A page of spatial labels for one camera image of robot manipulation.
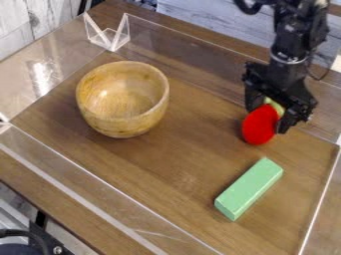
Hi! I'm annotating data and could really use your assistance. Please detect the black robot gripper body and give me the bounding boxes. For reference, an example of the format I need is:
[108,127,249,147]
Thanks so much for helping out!
[243,62,318,122]

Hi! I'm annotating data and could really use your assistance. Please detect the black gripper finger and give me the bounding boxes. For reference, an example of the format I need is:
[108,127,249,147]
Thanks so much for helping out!
[245,88,265,112]
[276,109,297,133]

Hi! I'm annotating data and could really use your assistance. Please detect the red plush apple toy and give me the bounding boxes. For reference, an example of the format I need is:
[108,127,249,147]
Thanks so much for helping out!
[241,98,285,145]

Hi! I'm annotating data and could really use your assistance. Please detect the light wooden bowl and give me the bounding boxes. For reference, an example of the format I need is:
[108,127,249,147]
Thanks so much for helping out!
[77,61,172,138]

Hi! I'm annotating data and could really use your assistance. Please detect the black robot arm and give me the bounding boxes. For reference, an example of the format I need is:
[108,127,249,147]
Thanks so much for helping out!
[233,0,331,133]

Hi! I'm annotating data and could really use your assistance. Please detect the green rectangular block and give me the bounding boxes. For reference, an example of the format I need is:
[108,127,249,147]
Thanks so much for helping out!
[215,157,284,221]

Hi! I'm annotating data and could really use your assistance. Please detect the black clamp with bolt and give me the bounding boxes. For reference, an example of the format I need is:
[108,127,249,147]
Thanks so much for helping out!
[29,222,75,255]

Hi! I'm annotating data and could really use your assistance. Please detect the clear acrylic corner bracket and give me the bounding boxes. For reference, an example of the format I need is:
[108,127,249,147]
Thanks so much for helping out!
[84,13,132,52]

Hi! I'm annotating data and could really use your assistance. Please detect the black cable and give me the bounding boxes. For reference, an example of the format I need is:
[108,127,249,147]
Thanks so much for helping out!
[0,225,43,255]

